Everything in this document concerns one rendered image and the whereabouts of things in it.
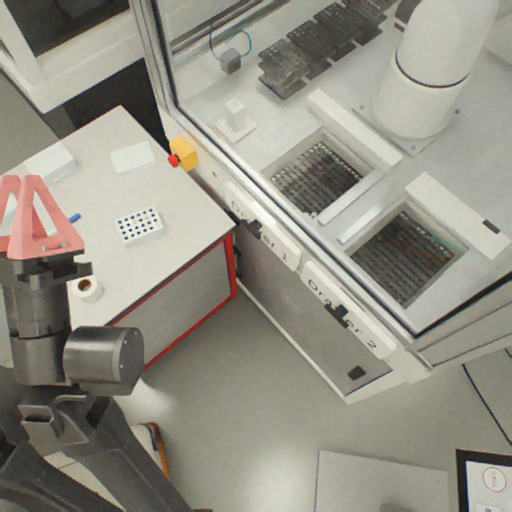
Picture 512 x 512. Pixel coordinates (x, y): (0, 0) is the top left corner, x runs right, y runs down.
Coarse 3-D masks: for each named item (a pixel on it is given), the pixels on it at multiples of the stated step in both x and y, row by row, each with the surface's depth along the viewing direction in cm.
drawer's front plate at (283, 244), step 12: (228, 192) 116; (240, 192) 113; (228, 204) 123; (240, 204) 115; (252, 204) 112; (240, 216) 121; (252, 216) 113; (264, 216) 110; (264, 228) 112; (276, 228) 109; (264, 240) 118; (276, 240) 111; (288, 240) 107; (276, 252) 116; (288, 252) 109; (300, 252) 106; (288, 264) 115
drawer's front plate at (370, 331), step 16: (304, 272) 109; (320, 272) 104; (320, 288) 107; (336, 288) 102; (336, 304) 106; (352, 304) 101; (352, 320) 104; (368, 320) 99; (368, 336) 102; (384, 336) 98; (384, 352) 101
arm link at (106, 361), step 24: (72, 336) 42; (96, 336) 41; (120, 336) 41; (72, 360) 41; (96, 360) 40; (120, 360) 40; (96, 384) 43; (120, 384) 43; (24, 408) 43; (48, 408) 43; (48, 432) 44
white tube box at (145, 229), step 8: (144, 208) 126; (152, 208) 126; (128, 216) 125; (136, 216) 125; (152, 216) 126; (120, 224) 124; (128, 224) 124; (136, 224) 124; (144, 224) 124; (152, 224) 124; (160, 224) 124; (120, 232) 122; (128, 232) 122; (136, 232) 123; (144, 232) 124; (152, 232) 123; (160, 232) 125; (128, 240) 121; (136, 240) 123; (144, 240) 125
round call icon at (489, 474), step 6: (486, 468) 80; (492, 468) 79; (498, 468) 79; (504, 468) 78; (486, 474) 80; (492, 474) 79; (498, 474) 78; (504, 474) 78; (486, 480) 79; (492, 480) 79; (498, 480) 78; (504, 480) 77; (486, 486) 79; (492, 486) 78; (498, 486) 78; (504, 486) 77; (492, 492) 78; (498, 492) 77; (504, 492) 77
